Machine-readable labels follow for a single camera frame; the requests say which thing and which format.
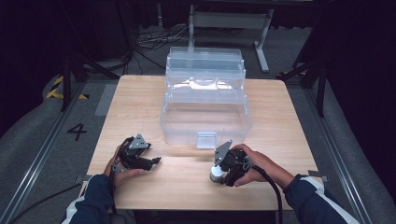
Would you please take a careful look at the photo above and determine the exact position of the grey metal table frame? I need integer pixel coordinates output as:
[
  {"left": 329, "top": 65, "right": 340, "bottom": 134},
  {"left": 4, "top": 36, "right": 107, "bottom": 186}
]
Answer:
[{"left": 188, "top": 4, "right": 276, "bottom": 75}]

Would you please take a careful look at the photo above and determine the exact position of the person's left hand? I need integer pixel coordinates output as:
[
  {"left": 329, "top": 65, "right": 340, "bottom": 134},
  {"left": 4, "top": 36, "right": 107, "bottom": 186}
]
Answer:
[{"left": 103, "top": 145, "right": 146, "bottom": 188}]

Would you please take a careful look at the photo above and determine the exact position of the person's right hand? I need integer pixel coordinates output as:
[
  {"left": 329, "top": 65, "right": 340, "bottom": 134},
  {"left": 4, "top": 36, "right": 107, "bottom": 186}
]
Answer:
[{"left": 232, "top": 143, "right": 280, "bottom": 189}]

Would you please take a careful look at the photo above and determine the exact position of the yellow black striped tape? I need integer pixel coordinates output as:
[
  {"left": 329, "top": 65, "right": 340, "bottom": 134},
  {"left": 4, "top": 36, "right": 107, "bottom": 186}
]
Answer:
[{"left": 45, "top": 75, "right": 91, "bottom": 101}]

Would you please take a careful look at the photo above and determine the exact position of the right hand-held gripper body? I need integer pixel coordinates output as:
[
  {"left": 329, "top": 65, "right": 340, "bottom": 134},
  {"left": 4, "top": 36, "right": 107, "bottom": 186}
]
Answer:
[{"left": 214, "top": 139, "right": 253, "bottom": 179}]

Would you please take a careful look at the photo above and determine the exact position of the black metal stand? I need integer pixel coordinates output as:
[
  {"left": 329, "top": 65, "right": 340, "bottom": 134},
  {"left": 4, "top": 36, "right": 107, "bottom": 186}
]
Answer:
[
  {"left": 276, "top": 58, "right": 329, "bottom": 119},
  {"left": 60, "top": 51, "right": 121, "bottom": 113}
]

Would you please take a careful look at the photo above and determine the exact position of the small white-capped jar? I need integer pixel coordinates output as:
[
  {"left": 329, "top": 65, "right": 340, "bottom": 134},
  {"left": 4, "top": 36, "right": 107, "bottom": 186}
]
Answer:
[{"left": 209, "top": 164, "right": 226, "bottom": 185}]

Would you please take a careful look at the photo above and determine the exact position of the hand-held gripper black cable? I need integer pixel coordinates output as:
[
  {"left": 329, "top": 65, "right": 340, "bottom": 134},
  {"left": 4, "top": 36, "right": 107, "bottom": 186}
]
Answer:
[
  {"left": 251, "top": 163, "right": 285, "bottom": 224},
  {"left": 107, "top": 136, "right": 135, "bottom": 217}
]

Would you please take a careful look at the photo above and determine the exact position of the black floor cable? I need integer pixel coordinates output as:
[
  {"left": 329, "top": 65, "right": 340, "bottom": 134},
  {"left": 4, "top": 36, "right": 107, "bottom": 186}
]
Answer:
[{"left": 8, "top": 181, "right": 84, "bottom": 224}]

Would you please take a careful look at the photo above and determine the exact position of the grey tape piece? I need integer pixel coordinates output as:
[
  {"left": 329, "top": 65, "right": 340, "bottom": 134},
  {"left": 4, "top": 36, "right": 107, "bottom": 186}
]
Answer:
[
  {"left": 74, "top": 174, "right": 93, "bottom": 185},
  {"left": 307, "top": 169, "right": 330, "bottom": 183}
]

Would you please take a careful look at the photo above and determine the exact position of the right hand-held gripper black cable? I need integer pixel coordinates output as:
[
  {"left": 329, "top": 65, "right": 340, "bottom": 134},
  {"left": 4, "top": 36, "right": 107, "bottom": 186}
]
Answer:
[{"left": 251, "top": 163, "right": 285, "bottom": 224}]

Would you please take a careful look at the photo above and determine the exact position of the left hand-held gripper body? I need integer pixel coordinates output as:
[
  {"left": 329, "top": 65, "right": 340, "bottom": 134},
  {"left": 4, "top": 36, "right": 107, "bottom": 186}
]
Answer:
[{"left": 118, "top": 133, "right": 149, "bottom": 171}]

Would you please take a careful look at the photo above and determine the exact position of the left hand-held gripper black cable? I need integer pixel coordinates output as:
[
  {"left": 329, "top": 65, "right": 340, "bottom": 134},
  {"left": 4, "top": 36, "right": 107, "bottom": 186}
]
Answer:
[{"left": 107, "top": 136, "right": 135, "bottom": 217}]

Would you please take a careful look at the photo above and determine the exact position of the clear plastic storage box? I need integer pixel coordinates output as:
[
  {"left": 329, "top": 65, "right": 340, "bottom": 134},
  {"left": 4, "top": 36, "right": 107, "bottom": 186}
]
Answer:
[{"left": 159, "top": 46, "right": 254, "bottom": 150}]

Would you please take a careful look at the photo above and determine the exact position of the bundle of black floor cables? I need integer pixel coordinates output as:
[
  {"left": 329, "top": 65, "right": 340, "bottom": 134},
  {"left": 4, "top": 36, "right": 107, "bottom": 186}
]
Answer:
[{"left": 133, "top": 23, "right": 191, "bottom": 71}]

